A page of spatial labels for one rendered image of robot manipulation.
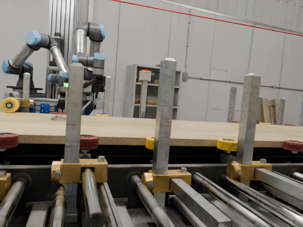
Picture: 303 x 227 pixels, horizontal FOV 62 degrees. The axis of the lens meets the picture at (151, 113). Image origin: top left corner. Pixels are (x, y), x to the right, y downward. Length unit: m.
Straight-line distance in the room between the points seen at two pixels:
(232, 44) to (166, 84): 5.21
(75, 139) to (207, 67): 4.90
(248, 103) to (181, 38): 4.41
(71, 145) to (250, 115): 0.52
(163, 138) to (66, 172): 0.26
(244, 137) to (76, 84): 0.52
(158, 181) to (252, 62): 5.61
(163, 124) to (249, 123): 0.28
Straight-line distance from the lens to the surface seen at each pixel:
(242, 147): 0.84
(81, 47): 2.00
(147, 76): 1.79
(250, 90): 0.82
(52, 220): 0.53
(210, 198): 0.86
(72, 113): 0.65
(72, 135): 0.65
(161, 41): 4.97
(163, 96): 0.69
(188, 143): 0.96
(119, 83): 4.61
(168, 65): 0.69
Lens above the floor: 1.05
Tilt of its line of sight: 4 degrees down
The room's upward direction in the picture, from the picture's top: 4 degrees clockwise
